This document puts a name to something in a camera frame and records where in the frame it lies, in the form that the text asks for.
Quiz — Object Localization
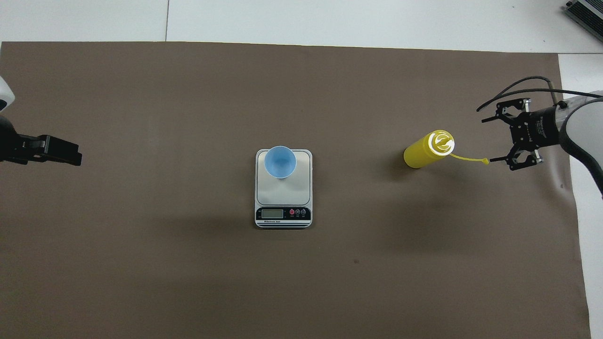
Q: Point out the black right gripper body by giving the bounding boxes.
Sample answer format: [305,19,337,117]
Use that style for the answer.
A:
[511,106,562,151]

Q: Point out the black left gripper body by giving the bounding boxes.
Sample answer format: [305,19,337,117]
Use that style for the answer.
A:
[0,115,22,164]

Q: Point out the yellow squeeze bottle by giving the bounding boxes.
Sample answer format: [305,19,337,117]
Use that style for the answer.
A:
[404,130,489,169]

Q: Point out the blue plastic cup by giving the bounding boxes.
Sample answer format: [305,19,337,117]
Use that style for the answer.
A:
[264,145,297,179]

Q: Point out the silver digital kitchen scale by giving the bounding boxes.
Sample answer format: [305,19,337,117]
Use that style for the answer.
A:
[255,149,313,229]

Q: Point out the grey ribbed metal device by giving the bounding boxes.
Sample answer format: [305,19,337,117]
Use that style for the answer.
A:
[565,0,603,43]

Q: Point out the brown table mat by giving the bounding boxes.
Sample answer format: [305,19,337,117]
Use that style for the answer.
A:
[0,41,591,339]

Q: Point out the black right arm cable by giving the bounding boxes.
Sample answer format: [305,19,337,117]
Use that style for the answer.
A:
[477,76,603,113]

